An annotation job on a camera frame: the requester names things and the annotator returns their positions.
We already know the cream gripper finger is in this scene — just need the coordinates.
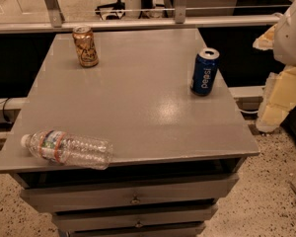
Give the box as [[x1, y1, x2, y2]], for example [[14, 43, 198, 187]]
[[253, 25, 275, 50], [256, 66, 296, 132]]

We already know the blue pepsi can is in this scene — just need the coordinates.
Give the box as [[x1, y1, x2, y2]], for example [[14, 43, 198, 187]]
[[190, 47, 220, 96]]

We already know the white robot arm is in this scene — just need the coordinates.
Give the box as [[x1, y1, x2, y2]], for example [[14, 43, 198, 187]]
[[253, 0, 296, 132]]

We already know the orange soda can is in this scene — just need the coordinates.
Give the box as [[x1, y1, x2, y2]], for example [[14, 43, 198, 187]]
[[72, 25, 99, 67]]

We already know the clear plastic water bottle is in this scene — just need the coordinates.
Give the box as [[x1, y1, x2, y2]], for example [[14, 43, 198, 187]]
[[21, 130, 112, 170]]

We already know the grey drawer cabinet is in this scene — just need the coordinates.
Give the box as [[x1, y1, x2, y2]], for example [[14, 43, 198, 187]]
[[0, 30, 259, 237]]

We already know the black office chair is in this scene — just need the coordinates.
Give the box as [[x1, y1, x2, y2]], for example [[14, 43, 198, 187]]
[[94, 0, 126, 21]]

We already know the grey metal railing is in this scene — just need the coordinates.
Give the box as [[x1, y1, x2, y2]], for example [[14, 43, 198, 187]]
[[0, 0, 294, 34]]

